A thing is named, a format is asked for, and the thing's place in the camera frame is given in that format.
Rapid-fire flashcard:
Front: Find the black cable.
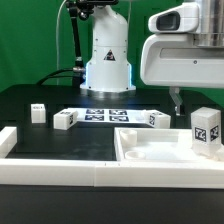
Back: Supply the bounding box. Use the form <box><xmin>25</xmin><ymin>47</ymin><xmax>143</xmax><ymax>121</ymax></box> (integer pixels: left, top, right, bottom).
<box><xmin>36</xmin><ymin>67</ymin><xmax>86</xmax><ymax>86</ymax></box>

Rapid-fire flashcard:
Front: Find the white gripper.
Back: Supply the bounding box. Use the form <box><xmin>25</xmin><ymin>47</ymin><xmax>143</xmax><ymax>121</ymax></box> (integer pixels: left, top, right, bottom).
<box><xmin>140</xmin><ymin>2</ymin><xmax>224</xmax><ymax>116</ymax></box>

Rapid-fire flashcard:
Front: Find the white U-shaped fence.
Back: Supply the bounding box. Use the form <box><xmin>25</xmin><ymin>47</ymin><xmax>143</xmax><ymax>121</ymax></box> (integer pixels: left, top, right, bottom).
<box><xmin>0</xmin><ymin>127</ymin><xmax>224</xmax><ymax>189</ymax></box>

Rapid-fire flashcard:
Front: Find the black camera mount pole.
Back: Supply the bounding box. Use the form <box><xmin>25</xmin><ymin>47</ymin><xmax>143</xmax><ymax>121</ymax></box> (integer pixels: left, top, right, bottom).
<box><xmin>65</xmin><ymin>0</ymin><xmax>119</xmax><ymax>67</ymax></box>

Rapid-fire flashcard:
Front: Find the white square table top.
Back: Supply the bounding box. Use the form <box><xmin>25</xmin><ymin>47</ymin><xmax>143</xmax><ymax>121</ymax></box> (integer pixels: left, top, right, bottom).
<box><xmin>114</xmin><ymin>127</ymin><xmax>224</xmax><ymax>163</ymax></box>

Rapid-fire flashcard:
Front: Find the sheet with fiducial markers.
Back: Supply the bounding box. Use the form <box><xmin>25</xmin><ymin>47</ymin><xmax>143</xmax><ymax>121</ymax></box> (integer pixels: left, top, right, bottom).
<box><xmin>61</xmin><ymin>108</ymin><xmax>148</xmax><ymax>123</ymax></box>

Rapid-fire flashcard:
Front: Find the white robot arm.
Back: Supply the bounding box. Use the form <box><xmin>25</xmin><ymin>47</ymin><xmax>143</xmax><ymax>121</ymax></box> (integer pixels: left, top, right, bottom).
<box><xmin>78</xmin><ymin>0</ymin><xmax>224</xmax><ymax>115</ymax></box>

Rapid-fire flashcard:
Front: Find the grey cable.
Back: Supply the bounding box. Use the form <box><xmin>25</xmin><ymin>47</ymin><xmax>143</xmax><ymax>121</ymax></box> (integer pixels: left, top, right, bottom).
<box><xmin>55</xmin><ymin>0</ymin><xmax>70</xmax><ymax>86</ymax></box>

